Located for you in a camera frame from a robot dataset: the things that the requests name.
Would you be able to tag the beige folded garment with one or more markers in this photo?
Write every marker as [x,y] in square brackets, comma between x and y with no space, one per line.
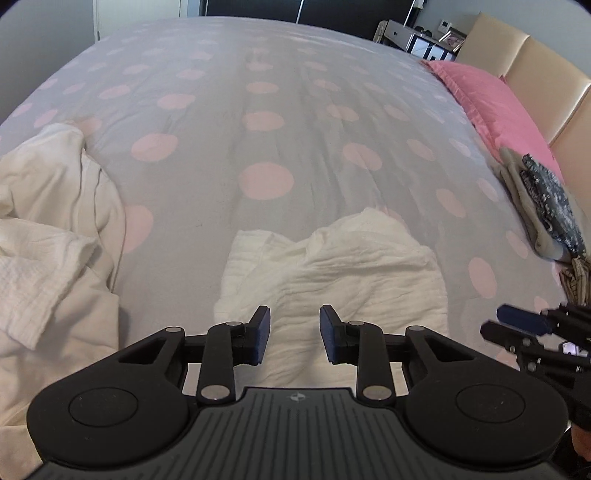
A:
[517,184]

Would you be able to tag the picture frame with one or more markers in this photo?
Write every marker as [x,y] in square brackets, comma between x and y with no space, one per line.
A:
[451,38]

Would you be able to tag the beige striped garment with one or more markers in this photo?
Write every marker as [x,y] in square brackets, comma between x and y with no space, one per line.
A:
[577,281]

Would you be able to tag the pink pillow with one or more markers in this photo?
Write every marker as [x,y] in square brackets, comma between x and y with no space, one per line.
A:
[494,106]

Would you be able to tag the cream padded headboard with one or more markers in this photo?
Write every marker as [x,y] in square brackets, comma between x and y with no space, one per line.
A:
[545,64]

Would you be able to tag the white storage cabinet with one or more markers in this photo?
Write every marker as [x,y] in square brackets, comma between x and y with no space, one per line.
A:
[406,39]

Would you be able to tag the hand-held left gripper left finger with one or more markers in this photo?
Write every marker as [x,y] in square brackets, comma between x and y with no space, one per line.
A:
[261,334]

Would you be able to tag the dark floral garment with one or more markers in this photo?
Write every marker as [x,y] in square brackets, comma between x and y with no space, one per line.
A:
[554,203]

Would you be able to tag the white wall thermostat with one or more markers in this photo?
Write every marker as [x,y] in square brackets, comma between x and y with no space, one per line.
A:
[444,24]

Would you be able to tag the black sliding wardrobe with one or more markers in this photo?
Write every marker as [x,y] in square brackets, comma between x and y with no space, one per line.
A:
[258,9]

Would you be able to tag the white crinkle cloth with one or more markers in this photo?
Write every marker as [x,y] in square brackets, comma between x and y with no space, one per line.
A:
[41,277]

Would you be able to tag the white door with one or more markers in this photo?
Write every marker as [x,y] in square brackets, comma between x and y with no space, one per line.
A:
[138,14]

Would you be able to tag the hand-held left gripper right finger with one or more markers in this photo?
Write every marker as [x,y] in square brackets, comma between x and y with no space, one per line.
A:
[328,334]

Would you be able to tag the white crinkle pants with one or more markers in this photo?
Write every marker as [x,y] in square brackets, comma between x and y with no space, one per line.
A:
[346,267]

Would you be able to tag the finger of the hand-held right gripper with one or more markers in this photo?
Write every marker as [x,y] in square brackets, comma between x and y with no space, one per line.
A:
[521,318]
[508,339]

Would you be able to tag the cream smooth garment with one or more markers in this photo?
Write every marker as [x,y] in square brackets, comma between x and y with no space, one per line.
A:
[55,184]

